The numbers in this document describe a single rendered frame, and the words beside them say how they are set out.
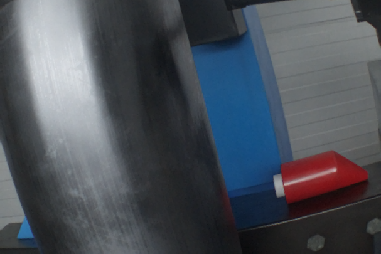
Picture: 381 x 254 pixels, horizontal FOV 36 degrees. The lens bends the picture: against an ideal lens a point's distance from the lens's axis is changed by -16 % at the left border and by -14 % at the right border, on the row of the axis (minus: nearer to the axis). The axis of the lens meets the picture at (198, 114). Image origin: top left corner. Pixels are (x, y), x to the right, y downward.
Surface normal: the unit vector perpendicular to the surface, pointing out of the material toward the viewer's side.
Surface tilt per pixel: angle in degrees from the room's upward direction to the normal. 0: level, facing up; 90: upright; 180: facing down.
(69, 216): 90
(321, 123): 90
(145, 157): 90
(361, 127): 90
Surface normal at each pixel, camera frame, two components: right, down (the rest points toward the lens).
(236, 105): -0.21, 0.22
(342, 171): 0.33, -0.17
